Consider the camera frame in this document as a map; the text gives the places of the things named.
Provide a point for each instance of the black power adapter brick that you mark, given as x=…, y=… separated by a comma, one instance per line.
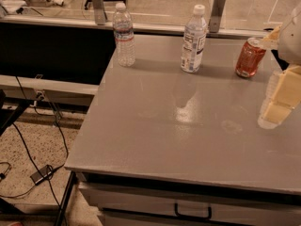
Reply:
x=45, y=173

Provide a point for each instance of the grey drawer with black handle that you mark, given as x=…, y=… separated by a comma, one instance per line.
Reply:
x=133, y=206

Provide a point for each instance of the left grey metal bracket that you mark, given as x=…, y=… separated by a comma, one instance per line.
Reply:
x=99, y=13

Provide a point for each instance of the black table leg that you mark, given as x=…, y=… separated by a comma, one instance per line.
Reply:
x=60, y=217

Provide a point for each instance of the clear ribbed water bottle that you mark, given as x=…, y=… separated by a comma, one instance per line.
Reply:
x=124, y=35

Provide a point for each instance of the right grey metal bracket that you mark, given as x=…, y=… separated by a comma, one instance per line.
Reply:
x=216, y=15

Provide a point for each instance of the red coke can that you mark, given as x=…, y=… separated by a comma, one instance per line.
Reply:
x=250, y=57

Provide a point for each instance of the grey metal bracket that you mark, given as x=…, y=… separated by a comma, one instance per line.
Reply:
x=216, y=15
x=99, y=13

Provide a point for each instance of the white labelled water bottle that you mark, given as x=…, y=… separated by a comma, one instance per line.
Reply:
x=194, y=37

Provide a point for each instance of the grey metal rail beam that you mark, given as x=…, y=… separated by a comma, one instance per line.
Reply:
x=68, y=93

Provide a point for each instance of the white rounded gripper body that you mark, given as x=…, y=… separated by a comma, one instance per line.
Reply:
x=292, y=40

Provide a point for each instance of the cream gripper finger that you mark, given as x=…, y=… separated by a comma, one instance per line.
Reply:
x=282, y=96
x=270, y=41

